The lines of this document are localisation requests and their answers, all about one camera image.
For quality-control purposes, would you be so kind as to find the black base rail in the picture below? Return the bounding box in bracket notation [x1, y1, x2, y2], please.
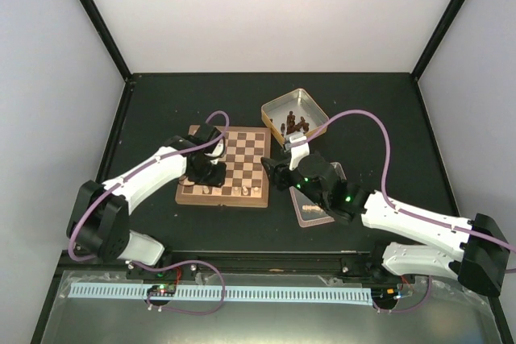
[127, 251, 381, 282]

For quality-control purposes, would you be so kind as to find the pile of dark chess pieces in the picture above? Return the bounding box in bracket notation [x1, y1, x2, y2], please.
[280, 110, 310, 137]

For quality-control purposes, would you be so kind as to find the black frame post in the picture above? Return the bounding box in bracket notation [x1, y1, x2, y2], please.
[411, 0, 466, 81]
[79, 0, 132, 81]

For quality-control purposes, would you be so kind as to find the left black frame post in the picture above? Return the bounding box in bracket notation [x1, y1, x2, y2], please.
[79, 0, 132, 81]

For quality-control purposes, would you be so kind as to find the right black frame post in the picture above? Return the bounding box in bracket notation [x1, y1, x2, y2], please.
[411, 0, 466, 81]

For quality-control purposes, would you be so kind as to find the small circuit board left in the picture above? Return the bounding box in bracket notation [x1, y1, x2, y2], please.
[147, 284, 176, 297]

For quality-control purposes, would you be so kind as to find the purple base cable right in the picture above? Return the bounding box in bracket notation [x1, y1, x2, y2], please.
[372, 275, 436, 316]

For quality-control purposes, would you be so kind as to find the wooden chess board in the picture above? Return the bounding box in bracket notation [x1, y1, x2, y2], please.
[175, 126, 271, 208]

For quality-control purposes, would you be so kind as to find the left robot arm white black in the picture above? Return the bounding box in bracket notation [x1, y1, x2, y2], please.
[66, 122, 226, 279]

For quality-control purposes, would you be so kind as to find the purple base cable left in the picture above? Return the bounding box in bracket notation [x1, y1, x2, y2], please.
[132, 259, 229, 316]

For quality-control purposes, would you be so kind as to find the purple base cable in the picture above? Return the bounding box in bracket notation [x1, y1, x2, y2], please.
[132, 259, 229, 316]
[372, 275, 436, 316]

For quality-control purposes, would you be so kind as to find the white slotted cable duct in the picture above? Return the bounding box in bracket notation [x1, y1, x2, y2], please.
[68, 283, 373, 306]

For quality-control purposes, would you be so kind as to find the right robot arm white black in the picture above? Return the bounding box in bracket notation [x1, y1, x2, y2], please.
[261, 154, 510, 297]

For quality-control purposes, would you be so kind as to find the gold tin box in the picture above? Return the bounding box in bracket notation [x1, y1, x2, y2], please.
[261, 89, 329, 146]

